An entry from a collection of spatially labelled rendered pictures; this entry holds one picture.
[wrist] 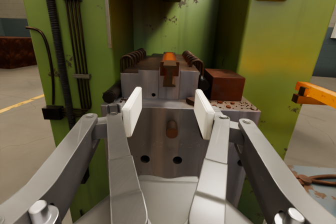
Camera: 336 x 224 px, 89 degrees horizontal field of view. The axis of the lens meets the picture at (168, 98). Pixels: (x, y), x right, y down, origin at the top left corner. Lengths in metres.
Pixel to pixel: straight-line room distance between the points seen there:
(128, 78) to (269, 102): 0.50
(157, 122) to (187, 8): 0.64
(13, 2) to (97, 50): 9.11
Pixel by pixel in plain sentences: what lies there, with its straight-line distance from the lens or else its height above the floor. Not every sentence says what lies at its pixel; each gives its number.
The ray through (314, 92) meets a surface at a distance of 0.53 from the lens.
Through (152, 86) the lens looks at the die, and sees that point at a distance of 0.45.
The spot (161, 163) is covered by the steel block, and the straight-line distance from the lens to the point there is 0.49.
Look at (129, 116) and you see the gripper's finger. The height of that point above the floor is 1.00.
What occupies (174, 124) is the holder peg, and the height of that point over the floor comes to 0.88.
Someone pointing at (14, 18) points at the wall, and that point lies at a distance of 9.73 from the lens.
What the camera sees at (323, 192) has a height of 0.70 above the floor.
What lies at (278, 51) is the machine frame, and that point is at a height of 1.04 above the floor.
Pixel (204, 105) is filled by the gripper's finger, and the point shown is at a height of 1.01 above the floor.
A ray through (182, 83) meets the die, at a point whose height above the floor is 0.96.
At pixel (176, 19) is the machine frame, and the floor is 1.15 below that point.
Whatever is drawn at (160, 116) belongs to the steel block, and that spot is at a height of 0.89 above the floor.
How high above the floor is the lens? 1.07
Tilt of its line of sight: 20 degrees down
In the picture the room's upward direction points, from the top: 2 degrees clockwise
